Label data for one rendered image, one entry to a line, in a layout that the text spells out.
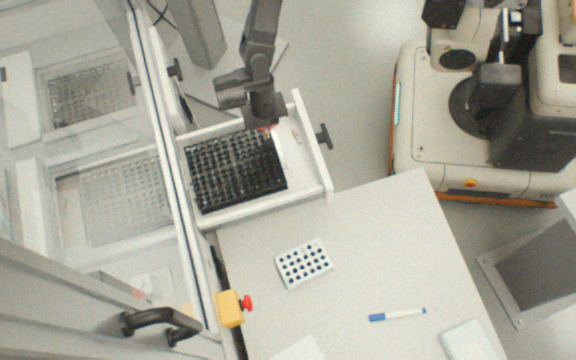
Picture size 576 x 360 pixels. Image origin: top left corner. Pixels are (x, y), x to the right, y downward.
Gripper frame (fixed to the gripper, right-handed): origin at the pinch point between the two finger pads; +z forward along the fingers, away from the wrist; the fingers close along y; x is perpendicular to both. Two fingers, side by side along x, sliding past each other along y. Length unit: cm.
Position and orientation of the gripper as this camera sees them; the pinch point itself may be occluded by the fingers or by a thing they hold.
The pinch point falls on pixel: (265, 128)
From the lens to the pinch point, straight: 126.4
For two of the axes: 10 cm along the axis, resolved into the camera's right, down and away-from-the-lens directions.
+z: 0.1, 4.1, 9.1
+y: 9.6, -2.6, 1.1
